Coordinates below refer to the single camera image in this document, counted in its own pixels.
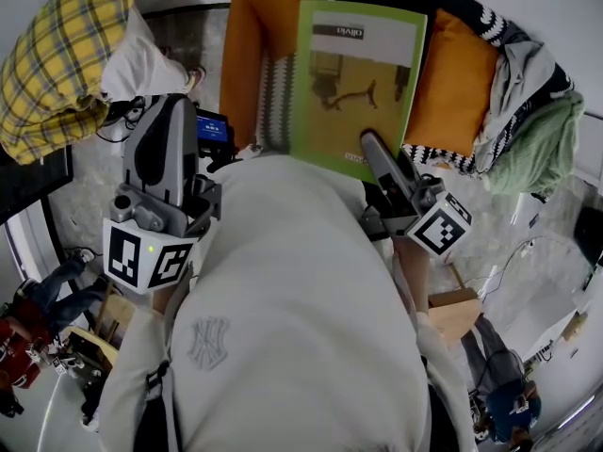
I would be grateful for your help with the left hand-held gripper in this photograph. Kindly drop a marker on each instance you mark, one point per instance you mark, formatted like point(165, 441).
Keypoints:
point(141, 252)

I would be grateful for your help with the large orange cushion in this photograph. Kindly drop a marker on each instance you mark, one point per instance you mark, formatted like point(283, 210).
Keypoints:
point(452, 87)

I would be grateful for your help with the light wooden side table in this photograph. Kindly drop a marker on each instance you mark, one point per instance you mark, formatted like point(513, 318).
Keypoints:
point(454, 318)

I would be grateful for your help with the pale green blanket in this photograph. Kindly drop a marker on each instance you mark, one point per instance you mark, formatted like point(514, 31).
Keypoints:
point(537, 153)

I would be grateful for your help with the person's left forearm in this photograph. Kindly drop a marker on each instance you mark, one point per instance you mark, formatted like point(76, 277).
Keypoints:
point(167, 297)

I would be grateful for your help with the green bordered book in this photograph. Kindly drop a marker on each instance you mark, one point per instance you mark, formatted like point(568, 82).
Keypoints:
point(353, 92)

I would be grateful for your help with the person's white shirt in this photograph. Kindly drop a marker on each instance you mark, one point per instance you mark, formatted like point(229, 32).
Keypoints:
point(301, 323)

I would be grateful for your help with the small orange cushion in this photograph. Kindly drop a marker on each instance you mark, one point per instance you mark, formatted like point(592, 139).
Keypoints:
point(268, 12)

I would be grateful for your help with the wooden chair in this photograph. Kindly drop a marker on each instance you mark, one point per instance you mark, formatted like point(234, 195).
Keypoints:
point(101, 332)

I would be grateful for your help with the person's right forearm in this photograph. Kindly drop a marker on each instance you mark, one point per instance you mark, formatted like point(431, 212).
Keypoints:
point(414, 276)

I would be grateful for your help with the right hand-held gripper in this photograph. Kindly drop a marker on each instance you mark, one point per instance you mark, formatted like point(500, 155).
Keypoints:
point(438, 224)

